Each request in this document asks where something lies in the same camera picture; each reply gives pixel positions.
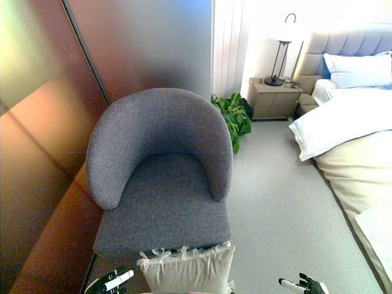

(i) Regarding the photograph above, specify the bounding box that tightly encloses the white tasselled throw pillow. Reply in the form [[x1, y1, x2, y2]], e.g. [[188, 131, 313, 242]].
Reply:
[[135, 241, 236, 294]]

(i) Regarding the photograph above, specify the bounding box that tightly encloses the beige wooden nightstand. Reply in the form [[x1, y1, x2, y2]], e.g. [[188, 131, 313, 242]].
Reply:
[[246, 77, 303, 121]]

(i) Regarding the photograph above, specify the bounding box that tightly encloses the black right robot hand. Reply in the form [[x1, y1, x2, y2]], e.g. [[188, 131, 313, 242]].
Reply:
[[278, 272, 330, 294]]

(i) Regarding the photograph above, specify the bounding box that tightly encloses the cream bed mattress cover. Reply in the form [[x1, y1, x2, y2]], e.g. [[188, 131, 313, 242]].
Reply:
[[315, 130, 392, 294]]

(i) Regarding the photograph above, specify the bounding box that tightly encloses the green leafy potted plant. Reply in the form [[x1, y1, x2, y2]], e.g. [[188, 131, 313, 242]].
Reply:
[[210, 92, 253, 155]]

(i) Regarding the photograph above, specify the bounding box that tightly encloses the grey upholstered headboard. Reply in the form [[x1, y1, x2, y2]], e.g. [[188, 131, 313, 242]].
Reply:
[[293, 29, 392, 107]]

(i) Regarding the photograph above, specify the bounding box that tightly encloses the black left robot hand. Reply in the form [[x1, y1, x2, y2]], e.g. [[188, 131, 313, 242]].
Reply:
[[85, 265, 135, 294]]

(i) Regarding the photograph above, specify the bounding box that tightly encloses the white bed pillow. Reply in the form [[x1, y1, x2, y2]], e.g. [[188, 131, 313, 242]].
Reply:
[[322, 51, 392, 89]]

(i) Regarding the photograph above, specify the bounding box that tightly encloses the black table lamp white shade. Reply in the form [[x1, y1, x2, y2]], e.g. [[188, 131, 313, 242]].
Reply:
[[263, 37, 295, 87]]

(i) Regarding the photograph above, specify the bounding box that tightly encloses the grey fabric tub armchair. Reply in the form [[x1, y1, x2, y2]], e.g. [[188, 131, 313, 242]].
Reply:
[[85, 88, 234, 264]]

